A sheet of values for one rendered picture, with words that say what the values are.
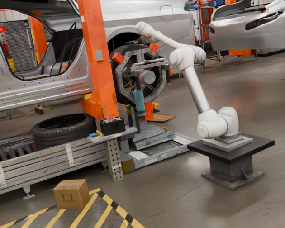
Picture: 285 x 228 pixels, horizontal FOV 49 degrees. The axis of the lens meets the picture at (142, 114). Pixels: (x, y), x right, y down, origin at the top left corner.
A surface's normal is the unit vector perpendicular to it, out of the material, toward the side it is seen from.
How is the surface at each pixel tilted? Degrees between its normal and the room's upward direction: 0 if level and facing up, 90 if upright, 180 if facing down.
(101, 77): 90
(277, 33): 94
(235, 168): 90
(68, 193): 90
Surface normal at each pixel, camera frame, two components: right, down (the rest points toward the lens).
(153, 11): 0.46, 0.15
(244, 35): -0.79, 0.24
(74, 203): -0.23, 0.27
